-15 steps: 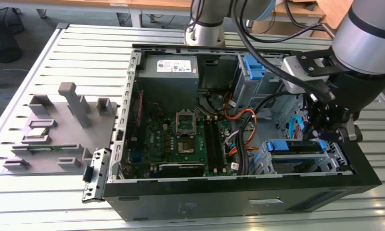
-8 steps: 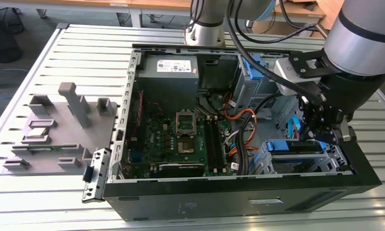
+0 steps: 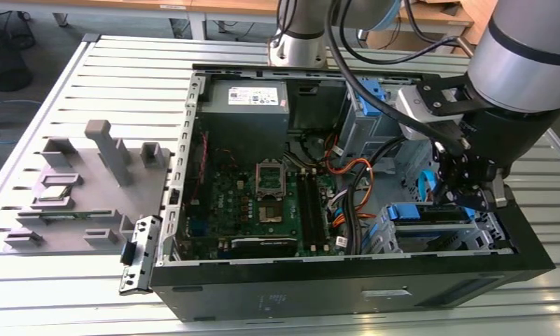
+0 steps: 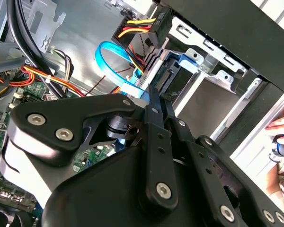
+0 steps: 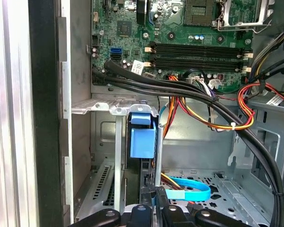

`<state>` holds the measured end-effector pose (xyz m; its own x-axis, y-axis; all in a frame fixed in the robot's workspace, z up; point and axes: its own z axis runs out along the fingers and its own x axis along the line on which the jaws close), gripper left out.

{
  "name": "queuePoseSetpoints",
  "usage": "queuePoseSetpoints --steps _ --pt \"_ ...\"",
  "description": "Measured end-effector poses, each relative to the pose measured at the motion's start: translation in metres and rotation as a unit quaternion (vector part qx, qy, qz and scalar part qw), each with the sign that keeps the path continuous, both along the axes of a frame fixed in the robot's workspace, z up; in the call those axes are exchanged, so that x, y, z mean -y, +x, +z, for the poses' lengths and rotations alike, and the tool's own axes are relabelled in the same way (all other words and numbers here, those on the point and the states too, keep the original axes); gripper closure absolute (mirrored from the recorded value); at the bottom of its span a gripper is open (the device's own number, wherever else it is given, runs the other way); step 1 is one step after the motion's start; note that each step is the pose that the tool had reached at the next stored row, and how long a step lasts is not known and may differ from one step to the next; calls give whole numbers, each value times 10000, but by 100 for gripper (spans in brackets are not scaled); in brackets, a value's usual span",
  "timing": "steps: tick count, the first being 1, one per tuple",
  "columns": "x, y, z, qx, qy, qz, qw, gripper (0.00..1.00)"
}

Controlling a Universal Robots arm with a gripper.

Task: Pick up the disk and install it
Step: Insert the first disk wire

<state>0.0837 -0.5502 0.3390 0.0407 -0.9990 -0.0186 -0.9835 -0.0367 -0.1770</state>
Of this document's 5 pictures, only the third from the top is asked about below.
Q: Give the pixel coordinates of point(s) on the blue plastic drive latch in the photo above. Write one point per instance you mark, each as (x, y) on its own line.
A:
(365, 108)

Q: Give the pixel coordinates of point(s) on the hard disk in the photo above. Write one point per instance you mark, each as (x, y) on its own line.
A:
(403, 213)

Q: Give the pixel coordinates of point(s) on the black RAM slot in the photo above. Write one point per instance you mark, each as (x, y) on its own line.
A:
(318, 210)
(307, 210)

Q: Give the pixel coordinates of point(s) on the black mesh bin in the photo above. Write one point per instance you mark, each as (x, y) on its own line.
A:
(10, 70)

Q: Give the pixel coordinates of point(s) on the silver optical drive cage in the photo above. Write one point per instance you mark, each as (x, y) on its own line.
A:
(369, 129)

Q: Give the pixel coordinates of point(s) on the CPU socket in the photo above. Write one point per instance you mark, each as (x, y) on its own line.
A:
(271, 214)

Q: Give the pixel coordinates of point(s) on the green RAM stick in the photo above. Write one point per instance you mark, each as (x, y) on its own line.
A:
(75, 216)

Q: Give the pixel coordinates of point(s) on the wooden cabinet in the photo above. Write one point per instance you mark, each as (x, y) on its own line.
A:
(481, 17)

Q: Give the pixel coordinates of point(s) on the black graphics card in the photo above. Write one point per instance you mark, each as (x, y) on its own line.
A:
(262, 246)

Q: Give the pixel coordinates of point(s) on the silver CPU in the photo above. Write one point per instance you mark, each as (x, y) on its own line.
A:
(57, 192)

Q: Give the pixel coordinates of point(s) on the black PC case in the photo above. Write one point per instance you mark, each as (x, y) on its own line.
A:
(309, 290)

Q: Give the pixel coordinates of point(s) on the wooden desk white frame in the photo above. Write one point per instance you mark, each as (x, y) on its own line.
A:
(122, 3)
(449, 21)

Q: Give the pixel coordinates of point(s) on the grey parts rack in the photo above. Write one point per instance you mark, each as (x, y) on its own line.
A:
(103, 199)

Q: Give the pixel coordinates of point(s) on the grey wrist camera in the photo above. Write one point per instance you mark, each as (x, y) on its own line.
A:
(415, 105)

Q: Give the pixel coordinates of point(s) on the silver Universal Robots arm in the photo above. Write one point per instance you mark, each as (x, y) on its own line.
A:
(518, 70)

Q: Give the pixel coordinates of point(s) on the silver disk bay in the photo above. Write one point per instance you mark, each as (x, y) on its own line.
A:
(430, 229)

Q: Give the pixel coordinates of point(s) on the grey power supply unit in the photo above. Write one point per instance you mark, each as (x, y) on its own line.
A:
(243, 129)

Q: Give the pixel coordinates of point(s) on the metal expansion slot bracket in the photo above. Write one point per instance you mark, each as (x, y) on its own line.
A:
(142, 252)

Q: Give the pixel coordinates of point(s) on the green motherboard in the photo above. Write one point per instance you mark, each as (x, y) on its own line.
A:
(226, 197)

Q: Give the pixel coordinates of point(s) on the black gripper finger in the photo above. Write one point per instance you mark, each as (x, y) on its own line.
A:
(486, 196)
(453, 175)

